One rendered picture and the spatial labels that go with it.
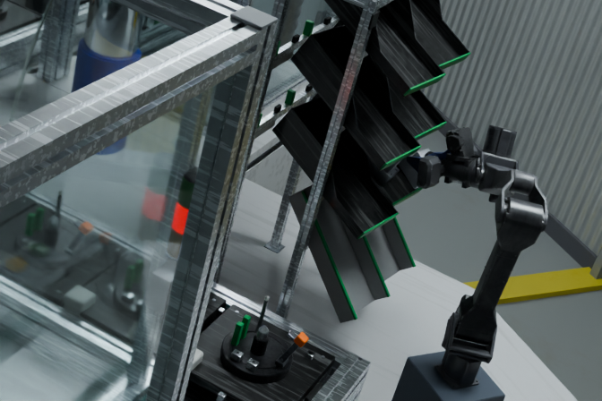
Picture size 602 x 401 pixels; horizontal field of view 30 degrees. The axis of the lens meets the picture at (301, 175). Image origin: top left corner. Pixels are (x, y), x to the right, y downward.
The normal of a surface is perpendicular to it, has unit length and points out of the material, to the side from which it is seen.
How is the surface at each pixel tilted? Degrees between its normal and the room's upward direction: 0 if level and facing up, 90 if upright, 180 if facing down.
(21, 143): 0
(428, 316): 0
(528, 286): 0
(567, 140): 90
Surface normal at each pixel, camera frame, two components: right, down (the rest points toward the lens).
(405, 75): 0.54, -0.57
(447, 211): 0.24, -0.84
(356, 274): 0.72, -0.26
